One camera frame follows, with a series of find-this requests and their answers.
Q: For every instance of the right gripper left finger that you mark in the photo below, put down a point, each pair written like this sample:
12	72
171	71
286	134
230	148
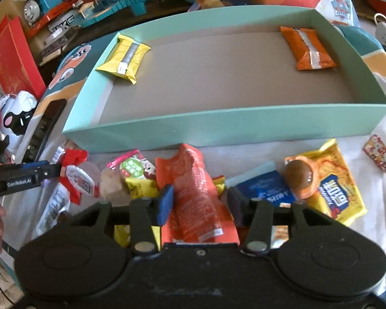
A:
145	213

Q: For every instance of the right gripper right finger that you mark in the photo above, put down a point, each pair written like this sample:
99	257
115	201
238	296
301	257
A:
256	216

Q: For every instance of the yellow green candy bar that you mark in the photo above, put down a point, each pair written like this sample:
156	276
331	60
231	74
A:
138	188

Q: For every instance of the blue silver snack packet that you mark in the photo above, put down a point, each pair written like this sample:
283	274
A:
263	182

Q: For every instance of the clear rice cake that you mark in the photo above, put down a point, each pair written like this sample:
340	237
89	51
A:
113	188

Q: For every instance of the pink green candy packet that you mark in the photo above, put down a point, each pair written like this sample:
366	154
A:
133	164

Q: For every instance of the orange-red snack pouch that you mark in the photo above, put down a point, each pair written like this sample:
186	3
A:
199	216

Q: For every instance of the red square snack packet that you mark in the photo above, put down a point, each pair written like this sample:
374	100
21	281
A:
71	176

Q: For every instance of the yellow orange chip packet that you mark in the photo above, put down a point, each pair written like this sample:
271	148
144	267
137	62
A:
338	195

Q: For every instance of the yellow wafer snack pack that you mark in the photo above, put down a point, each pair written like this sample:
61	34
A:
125	59

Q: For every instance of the orange wafer snack pack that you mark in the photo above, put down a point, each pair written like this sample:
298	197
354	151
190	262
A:
307	49

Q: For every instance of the cow plush toy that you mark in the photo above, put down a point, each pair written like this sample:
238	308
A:
16	111

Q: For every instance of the black smartphone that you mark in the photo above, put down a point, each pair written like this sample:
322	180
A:
43	130

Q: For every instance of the red gift box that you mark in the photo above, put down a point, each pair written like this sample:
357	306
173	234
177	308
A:
18	70

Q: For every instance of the white printed tablecloth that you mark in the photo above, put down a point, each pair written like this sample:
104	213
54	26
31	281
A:
310	254

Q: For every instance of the red patterned candy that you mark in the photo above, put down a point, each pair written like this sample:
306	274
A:
375	148

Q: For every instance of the mint green cardboard box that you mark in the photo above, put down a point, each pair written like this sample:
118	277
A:
227	76

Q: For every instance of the Thomas train toy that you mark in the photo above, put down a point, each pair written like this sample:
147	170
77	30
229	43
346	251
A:
34	10

